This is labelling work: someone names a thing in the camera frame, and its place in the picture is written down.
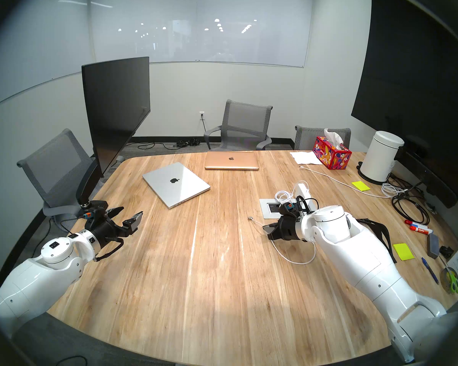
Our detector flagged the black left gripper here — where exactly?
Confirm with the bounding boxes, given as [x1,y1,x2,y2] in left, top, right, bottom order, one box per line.
[93,206,144,248]

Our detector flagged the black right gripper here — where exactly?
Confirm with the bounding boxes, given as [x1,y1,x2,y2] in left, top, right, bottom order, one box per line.
[263,213,301,241]

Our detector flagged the white laptop charging cable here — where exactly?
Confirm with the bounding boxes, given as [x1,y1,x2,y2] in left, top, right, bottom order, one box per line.
[248,191,316,265]

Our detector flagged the silver MacBook laptop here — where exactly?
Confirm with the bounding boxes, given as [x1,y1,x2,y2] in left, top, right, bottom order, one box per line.
[142,162,211,209]

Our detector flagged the gold MacBook laptop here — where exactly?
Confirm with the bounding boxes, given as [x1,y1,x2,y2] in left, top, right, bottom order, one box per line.
[205,151,260,170]

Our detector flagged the silver table power outlet box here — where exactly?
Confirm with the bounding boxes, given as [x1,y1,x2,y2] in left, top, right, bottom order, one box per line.
[260,198,290,219]

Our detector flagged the white paper napkin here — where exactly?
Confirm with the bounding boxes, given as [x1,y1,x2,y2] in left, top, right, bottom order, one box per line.
[290,151,323,165]

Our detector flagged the grey mesh chair without armrests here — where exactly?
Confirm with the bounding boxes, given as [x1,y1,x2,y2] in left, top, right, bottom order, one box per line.
[17,128,100,232]

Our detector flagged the colourful floral tissue box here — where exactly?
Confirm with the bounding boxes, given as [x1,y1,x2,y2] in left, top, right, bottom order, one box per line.
[313,128,352,170]

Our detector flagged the grey mesh office chair backrest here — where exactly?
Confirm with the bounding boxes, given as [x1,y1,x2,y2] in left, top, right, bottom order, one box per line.
[294,126,352,150]

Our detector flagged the black curved desktop monitor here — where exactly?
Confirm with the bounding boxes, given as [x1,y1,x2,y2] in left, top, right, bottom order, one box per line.
[81,57,151,178]

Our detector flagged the grey mesh chair with armrests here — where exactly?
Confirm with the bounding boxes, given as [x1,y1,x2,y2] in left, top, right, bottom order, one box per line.
[204,100,273,151]

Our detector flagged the white cylindrical bin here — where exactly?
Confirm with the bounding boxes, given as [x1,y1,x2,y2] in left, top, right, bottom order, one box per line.
[357,131,405,185]

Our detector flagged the yellow sticky note pad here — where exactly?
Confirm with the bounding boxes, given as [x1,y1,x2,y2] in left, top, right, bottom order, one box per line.
[393,242,415,261]

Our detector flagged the grey whiteboard eraser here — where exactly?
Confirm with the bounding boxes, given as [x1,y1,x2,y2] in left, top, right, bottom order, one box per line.
[427,233,441,259]

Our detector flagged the blue ballpoint pen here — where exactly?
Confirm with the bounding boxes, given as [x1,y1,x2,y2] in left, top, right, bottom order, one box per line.
[421,257,440,285]

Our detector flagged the black video conference bar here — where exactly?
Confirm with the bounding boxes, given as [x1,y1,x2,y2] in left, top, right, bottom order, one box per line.
[395,140,458,209]

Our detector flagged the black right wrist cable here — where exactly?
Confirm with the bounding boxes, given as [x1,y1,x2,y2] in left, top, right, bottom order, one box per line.
[281,196,319,217]

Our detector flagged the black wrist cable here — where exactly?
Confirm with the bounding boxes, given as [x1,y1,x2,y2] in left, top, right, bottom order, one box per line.
[281,196,319,217]
[59,211,124,262]

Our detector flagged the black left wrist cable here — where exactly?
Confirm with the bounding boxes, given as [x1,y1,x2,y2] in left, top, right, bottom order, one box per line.
[59,211,124,262]

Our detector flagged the black floor cable bundle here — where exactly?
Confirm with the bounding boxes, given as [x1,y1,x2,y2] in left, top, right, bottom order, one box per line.
[128,138,203,150]

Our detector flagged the long white cable with coil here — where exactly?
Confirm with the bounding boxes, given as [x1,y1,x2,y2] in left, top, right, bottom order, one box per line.
[300,166,409,199]

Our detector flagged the black coiled cable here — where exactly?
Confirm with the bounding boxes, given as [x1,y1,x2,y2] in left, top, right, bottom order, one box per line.
[391,182,432,225]

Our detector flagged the green handled scissors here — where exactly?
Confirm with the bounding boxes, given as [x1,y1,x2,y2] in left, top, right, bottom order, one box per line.
[441,257,458,294]
[442,268,458,293]

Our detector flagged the large black wall television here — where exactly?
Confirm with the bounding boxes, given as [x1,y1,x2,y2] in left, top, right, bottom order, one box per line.
[351,0,458,186]

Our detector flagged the glass wall whiteboard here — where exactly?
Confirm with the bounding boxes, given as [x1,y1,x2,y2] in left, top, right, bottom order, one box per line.
[90,0,314,67]

